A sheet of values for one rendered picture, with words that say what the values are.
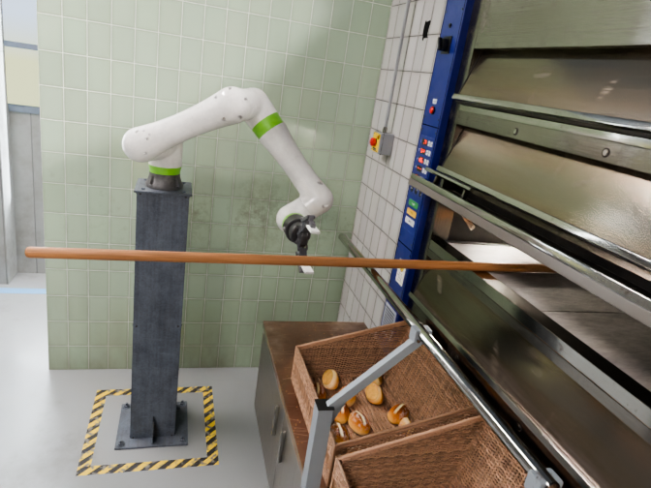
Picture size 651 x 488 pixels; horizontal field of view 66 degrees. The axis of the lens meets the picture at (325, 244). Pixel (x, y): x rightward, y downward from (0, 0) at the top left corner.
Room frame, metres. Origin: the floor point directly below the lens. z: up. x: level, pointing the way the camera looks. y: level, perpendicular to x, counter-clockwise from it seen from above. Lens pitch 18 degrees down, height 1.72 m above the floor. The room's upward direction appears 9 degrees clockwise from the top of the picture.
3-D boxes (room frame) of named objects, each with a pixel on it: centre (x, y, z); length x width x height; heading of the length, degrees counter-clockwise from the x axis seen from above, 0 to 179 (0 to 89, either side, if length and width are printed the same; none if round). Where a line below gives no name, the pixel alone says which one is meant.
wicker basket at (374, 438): (1.51, -0.25, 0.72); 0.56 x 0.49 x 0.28; 18
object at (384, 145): (2.46, -0.20, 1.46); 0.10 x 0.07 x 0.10; 17
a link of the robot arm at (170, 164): (1.98, 0.70, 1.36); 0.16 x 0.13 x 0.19; 166
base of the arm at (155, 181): (2.05, 0.71, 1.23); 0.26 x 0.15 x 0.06; 18
